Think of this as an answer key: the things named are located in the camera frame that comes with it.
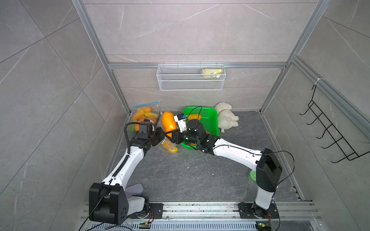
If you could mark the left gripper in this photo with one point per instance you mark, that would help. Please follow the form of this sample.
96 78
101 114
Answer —
161 135

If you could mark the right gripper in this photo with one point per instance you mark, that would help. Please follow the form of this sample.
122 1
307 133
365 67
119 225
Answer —
177 136

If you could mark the large orange mango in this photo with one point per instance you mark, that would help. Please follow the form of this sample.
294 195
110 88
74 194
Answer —
168 123

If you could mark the clear zip-top bag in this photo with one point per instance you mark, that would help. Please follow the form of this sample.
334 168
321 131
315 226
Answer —
152 112
169 125

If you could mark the yellow orange mango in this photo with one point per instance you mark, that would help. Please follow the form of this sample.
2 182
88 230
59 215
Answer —
140 113

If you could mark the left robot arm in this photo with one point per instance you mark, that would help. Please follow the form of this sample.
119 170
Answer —
108 200

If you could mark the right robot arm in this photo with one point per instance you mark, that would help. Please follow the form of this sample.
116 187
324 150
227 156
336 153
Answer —
181 129

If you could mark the green plastic basket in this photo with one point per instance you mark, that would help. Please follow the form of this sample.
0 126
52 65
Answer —
208 118

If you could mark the white plush toy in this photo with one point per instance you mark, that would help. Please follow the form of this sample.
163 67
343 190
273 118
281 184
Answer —
226 118

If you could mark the grey purple cloth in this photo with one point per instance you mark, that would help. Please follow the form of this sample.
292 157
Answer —
134 190

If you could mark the green round disc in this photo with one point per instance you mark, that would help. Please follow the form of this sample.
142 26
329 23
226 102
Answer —
252 176

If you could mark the white wire wall basket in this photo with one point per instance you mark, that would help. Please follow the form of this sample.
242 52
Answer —
173 77

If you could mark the yellow sponge in wire basket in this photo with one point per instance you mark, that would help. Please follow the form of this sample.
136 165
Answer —
212 72

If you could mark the metal base rail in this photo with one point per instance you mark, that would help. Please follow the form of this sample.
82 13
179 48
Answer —
218 216

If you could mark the black wall hook rack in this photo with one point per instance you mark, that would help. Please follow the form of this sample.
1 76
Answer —
329 130

